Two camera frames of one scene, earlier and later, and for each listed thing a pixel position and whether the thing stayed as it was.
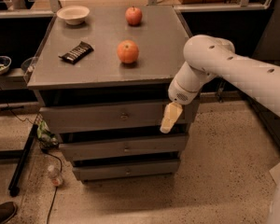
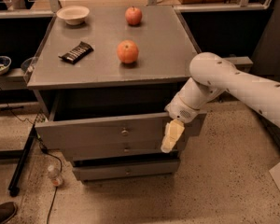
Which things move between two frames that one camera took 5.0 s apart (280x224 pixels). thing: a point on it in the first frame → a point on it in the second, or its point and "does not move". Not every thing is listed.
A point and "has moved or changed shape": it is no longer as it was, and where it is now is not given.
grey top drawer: [68, 119] has moved or changed shape
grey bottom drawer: [123, 170] does not move
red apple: [133, 16] does not move
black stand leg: [13, 190] does not move
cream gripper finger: [172, 112] → [174, 129]
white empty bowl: [74, 15] does not move
